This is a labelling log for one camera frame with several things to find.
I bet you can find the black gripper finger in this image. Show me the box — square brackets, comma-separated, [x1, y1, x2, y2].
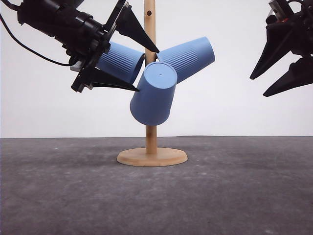
[263, 57, 313, 97]
[92, 68, 140, 92]
[250, 23, 300, 79]
[115, 5, 159, 53]

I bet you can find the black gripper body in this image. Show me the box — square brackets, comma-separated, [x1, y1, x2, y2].
[266, 0, 313, 58]
[63, 0, 129, 93]

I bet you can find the blue ribbed cup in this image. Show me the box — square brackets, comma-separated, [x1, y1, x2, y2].
[130, 62, 178, 126]
[97, 42, 145, 85]
[157, 37, 216, 84]

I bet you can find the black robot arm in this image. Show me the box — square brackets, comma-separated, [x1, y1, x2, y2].
[17, 0, 159, 93]

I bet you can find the wooden cup tree stand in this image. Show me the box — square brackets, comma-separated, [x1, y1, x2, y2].
[117, 0, 188, 167]

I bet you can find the black cable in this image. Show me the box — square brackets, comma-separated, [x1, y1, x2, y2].
[0, 13, 73, 66]

